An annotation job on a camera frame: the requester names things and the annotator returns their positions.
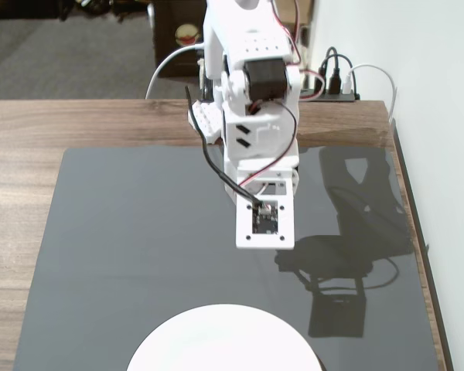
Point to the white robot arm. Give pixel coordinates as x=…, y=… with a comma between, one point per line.
x=263, y=135

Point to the white round plate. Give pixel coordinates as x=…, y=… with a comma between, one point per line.
x=224, y=340

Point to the black usb hub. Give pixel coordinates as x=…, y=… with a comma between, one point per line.
x=340, y=97

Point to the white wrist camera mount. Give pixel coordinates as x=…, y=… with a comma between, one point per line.
x=286, y=232

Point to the round red gold sticker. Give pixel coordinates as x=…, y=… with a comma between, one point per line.
x=185, y=35

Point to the dark grey mat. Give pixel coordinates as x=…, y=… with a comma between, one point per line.
x=120, y=232

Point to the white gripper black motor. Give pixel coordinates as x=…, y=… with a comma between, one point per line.
x=231, y=185

